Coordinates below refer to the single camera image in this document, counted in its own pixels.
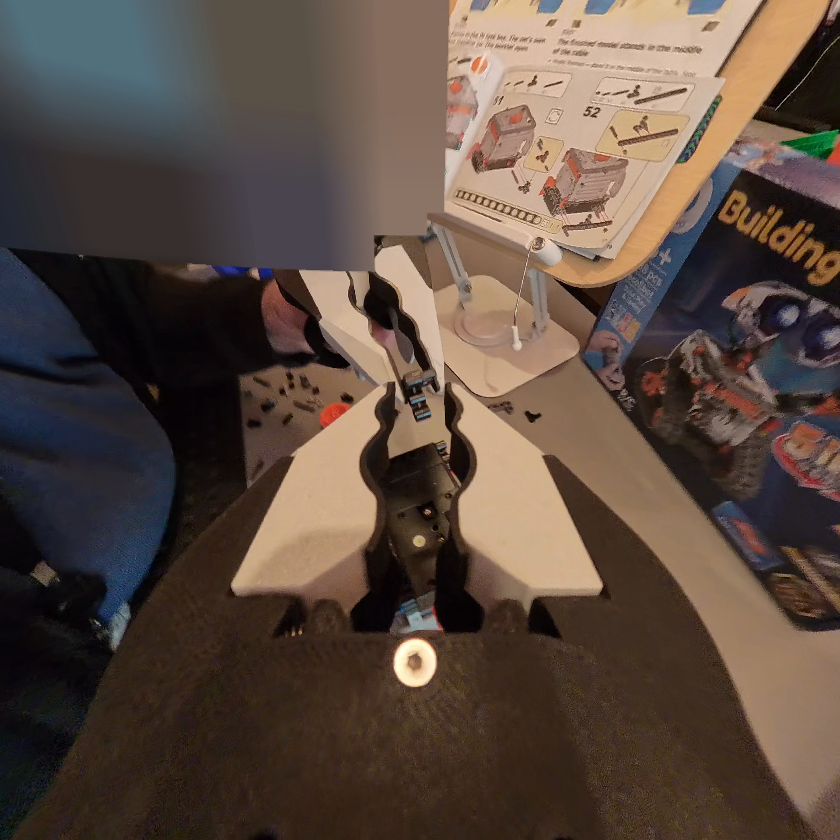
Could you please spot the person's left hand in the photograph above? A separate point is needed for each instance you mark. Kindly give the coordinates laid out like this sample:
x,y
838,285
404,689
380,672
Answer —
x,y
282,325

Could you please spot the toy robot model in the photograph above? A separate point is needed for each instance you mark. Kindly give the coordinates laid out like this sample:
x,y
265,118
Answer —
x,y
420,505

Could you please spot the book stand with wooden board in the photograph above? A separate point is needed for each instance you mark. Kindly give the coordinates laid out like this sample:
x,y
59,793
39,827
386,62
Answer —
x,y
512,328

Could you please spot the white instruction booklet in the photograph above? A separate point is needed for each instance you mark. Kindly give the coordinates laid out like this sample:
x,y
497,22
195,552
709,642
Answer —
x,y
590,164

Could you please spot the orange toothed wheel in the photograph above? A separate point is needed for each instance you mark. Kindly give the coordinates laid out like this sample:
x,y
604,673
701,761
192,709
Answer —
x,y
334,413

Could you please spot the black beam with blue pins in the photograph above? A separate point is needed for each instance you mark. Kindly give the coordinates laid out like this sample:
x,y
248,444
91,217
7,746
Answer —
x,y
420,394

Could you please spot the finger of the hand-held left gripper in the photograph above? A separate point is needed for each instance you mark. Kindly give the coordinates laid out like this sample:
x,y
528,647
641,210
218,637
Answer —
x,y
348,334
417,295

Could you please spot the robot kit box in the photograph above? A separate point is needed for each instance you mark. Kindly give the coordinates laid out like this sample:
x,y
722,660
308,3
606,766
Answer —
x,y
722,394

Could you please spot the green plastic object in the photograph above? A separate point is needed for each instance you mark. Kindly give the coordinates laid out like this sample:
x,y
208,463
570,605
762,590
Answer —
x,y
810,144

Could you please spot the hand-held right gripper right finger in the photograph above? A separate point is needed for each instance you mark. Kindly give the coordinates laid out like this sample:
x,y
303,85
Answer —
x,y
525,525

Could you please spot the person's clothed body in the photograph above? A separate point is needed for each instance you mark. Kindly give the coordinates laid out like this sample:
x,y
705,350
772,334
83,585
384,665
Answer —
x,y
65,426

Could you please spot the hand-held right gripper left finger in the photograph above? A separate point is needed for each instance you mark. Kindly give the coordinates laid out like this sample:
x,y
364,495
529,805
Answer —
x,y
308,525

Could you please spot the person's left forearm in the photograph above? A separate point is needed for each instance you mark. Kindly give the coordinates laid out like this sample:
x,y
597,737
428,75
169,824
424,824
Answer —
x,y
197,308

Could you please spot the large printed instruction sheet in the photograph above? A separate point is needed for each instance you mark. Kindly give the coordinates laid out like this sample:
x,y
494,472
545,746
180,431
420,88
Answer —
x,y
623,33

